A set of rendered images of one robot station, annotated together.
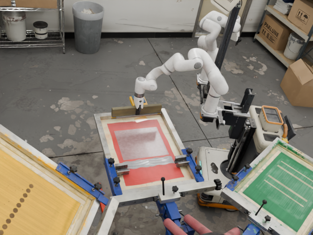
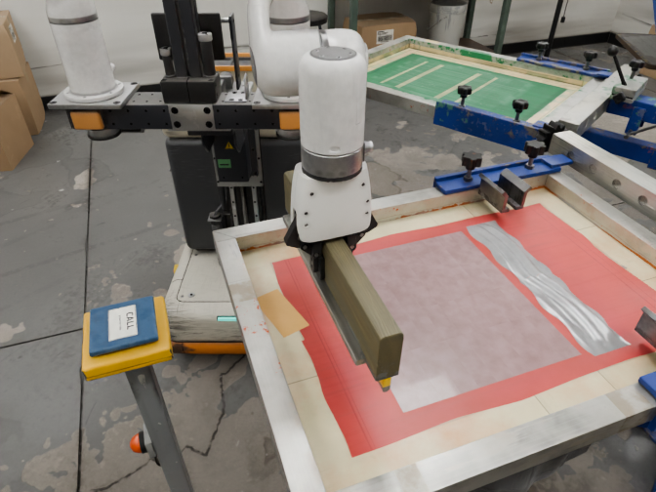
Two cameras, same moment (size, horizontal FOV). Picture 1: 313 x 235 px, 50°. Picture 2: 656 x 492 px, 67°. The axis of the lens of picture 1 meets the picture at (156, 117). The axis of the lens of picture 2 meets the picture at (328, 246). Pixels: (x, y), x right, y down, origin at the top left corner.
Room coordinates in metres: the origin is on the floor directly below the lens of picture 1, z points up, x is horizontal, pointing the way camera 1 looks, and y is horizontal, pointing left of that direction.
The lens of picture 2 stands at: (1.94, 0.70, 1.55)
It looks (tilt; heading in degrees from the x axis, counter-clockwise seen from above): 37 degrees down; 275
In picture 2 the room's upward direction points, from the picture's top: straight up
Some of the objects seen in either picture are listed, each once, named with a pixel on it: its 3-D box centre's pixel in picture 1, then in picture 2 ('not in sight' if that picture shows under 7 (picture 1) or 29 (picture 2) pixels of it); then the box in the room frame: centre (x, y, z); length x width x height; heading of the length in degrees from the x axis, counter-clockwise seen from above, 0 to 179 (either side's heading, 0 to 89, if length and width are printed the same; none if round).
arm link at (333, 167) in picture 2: (139, 93); (337, 151); (1.98, 0.15, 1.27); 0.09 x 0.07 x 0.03; 25
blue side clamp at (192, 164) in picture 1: (191, 166); (496, 184); (1.65, -0.31, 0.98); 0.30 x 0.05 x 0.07; 25
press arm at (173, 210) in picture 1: (171, 208); not in sight; (1.24, -0.19, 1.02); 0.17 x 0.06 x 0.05; 25
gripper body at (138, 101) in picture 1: (138, 99); (331, 195); (1.99, 0.15, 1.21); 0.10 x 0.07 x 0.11; 25
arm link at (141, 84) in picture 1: (146, 86); (335, 86); (1.98, 0.12, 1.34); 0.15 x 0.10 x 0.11; 104
